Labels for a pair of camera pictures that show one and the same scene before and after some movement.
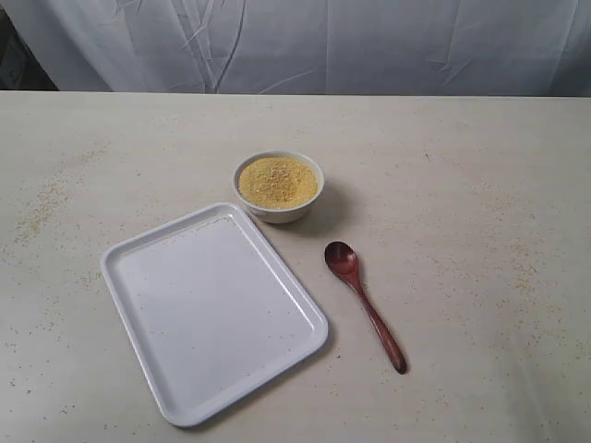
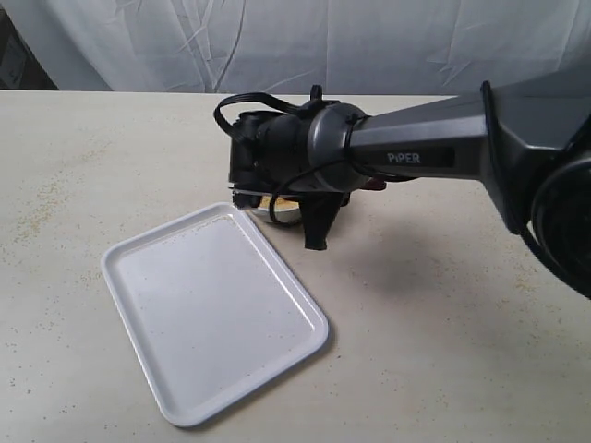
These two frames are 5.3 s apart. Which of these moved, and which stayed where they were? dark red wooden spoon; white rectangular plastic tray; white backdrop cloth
Moved: dark red wooden spoon
Stayed: white backdrop cloth; white rectangular plastic tray
